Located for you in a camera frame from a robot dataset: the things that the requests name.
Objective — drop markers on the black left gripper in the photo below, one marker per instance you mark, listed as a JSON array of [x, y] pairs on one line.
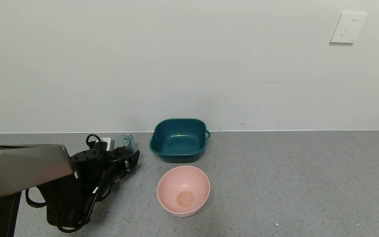
[[132, 161]]

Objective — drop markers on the transparent teal ribbed cup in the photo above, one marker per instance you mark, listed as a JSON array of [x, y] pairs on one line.
[[127, 143]]

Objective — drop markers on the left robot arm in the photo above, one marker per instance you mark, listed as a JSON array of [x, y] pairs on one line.
[[21, 168]]

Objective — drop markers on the pink round bowl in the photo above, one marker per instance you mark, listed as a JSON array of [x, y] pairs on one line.
[[183, 191]]

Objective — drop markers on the teal square plastic basin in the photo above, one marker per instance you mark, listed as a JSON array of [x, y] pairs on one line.
[[179, 141]]

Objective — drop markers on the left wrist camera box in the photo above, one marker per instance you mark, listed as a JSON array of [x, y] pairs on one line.
[[108, 144]]

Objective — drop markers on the white wall socket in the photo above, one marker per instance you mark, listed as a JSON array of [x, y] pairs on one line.
[[348, 28]]

